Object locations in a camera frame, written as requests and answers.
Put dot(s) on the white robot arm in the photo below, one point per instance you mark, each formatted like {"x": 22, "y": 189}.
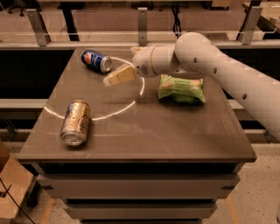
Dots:
{"x": 194, "y": 56}

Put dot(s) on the cardboard box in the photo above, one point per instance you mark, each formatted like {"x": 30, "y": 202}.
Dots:
{"x": 15, "y": 182}

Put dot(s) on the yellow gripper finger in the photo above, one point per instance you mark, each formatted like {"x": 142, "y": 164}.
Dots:
{"x": 122, "y": 74}
{"x": 135, "y": 49}

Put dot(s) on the right metal railing bracket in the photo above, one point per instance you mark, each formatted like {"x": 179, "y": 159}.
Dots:
{"x": 250, "y": 25}

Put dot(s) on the grey drawer cabinet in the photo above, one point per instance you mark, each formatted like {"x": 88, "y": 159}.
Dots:
{"x": 145, "y": 160}

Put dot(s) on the green dang chips bag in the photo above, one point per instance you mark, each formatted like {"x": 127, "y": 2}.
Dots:
{"x": 180, "y": 90}

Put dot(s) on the blue pepsi can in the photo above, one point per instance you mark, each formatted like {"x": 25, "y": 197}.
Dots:
{"x": 96, "y": 61}

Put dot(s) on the gold soda can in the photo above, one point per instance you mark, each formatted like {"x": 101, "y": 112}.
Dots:
{"x": 74, "y": 130}

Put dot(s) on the left metal railing bracket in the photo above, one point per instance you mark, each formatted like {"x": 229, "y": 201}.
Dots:
{"x": 38, "y": 26}

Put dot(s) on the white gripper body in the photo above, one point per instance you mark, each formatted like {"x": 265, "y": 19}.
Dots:
{"x": 142, "y": 61}

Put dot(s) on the metal railing bracket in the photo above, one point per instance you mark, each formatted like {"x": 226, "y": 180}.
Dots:
{"x": 142, "y": 26}
{"x": 250, "y": 25}
{"x": 38, "y": 26}

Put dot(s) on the middle metal railing bracket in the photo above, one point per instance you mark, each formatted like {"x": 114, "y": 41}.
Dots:
{"x": 142, "y": 26}

